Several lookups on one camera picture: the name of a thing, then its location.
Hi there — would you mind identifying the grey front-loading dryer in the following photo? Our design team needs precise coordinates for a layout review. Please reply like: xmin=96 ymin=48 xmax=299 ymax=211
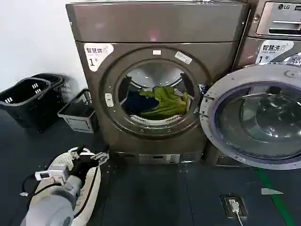
xmin=65 ymin=1 xmax=250 ymax=166

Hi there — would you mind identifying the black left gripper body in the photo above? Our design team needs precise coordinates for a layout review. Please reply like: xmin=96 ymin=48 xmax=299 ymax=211
xmin=70 ymin=153 xmax=97 ymax=183

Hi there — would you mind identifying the white perforated laundry basket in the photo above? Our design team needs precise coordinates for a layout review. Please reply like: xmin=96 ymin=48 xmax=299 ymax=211
xmin=46 ymin=146 xmax=102 ymax=226

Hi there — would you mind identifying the grey basket with black handle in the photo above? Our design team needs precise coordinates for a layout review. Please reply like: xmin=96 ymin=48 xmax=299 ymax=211
xmin=57 ymin=88 xmax=100 ymax=134

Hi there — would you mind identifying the floor power socket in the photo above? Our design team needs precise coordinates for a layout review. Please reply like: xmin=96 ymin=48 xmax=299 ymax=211
xmin=220 ymin=194 xmax=248 ymax=218

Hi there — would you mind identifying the grey floor tape piece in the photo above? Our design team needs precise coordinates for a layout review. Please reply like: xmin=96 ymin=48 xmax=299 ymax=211
xmin=260 ymin=187 xmax=285 ymax=196

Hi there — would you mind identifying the green garment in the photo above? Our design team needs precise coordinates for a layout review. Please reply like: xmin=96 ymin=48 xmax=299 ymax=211
xmin=139 ymin=85 xmax=189 ymax=116

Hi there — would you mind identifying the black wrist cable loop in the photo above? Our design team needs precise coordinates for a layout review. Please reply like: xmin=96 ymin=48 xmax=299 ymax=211
xmin=21 ymin=173 xmax=49 ymax=197

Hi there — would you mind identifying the white plug with cable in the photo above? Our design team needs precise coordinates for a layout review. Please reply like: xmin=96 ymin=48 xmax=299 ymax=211
xmin=229 ymin=199 xmax=246 ymax=226

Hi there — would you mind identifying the black plastic laundry basket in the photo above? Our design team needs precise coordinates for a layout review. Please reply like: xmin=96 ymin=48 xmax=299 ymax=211
xmin=0 ymin=77 xmax=63 ymax=133
xmin=30 ymin=73 xmax=80 ymax=111

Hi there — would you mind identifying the green floor tape line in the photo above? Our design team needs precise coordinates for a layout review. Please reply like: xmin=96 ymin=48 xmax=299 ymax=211
xmin=254 ymin=168 xmax=296 ymax=226

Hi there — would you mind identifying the dark blue garment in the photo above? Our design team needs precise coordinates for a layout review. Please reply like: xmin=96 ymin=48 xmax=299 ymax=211
xmin=123 ymin=90 xmax=160 ymax=115

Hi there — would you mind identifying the grey washing machine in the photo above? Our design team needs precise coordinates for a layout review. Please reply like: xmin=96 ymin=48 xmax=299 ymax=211
xmin=206 ymin=0 xmax=301 ymax=168

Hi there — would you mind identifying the round glass dryer door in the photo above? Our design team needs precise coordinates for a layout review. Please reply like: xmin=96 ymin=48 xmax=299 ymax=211
xmin=199 ymin=65 xmax=301 ymax=170

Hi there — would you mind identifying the white number sticker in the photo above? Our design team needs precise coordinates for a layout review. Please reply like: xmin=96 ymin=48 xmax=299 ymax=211
xmin=83 ymin=42 xmax=115 ymax=73

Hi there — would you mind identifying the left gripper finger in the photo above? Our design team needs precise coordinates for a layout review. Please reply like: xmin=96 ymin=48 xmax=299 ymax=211
xmin=90 ymin=145 xmax=111 ymax=161
xmin=93 ymin=156 xmax=111 ymax=167

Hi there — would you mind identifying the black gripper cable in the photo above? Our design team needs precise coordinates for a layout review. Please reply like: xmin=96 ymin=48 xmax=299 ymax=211
xmin=74 ymin=164 xmax=99 ymax=214

